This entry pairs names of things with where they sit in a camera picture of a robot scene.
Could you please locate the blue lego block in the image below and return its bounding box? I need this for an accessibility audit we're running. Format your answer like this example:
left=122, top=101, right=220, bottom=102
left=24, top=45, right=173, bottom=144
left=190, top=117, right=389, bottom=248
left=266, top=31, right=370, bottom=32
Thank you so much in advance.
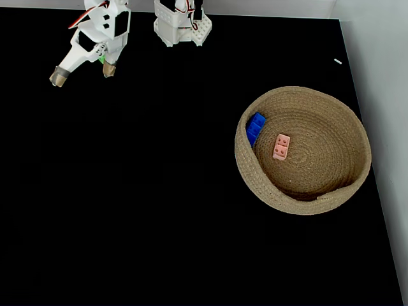
left=245, top=112, right=267, bottom=149

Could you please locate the pink lego block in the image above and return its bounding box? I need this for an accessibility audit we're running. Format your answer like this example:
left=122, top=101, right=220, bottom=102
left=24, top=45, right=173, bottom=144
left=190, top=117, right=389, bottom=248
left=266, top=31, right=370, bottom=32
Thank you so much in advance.
left=272, top=133, right=291, bottom=161

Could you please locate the red white base cable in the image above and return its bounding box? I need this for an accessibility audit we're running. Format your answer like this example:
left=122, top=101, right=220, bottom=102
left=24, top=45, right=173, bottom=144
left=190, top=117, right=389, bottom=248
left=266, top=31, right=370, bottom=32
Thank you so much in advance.
left=176, top=0, right=196, bottom=31

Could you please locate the woven rope basket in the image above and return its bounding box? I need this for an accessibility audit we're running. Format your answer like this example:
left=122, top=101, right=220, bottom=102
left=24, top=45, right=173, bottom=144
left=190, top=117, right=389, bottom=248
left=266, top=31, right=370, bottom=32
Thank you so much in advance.
left=234, top=85, right=372, bottom=216

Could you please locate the red white wrist cable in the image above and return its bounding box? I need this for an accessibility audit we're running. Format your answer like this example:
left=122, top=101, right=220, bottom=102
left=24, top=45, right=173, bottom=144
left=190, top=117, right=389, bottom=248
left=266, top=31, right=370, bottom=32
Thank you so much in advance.
left=68, top=0, right=111, bottom=30

